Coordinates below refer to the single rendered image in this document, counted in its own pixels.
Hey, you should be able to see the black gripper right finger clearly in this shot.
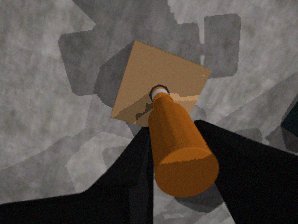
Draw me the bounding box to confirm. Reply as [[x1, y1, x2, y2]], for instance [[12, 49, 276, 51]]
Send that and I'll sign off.
[[194, 120, 298, 224]]

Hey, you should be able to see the tan square block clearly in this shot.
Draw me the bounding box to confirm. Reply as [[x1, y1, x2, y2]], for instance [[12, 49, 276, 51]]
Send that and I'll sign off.
[[110, 40, 212, 127]]

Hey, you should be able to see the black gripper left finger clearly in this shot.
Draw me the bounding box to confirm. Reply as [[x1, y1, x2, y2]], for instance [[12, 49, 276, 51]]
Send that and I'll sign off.
[[0, 127, 154, 224]]

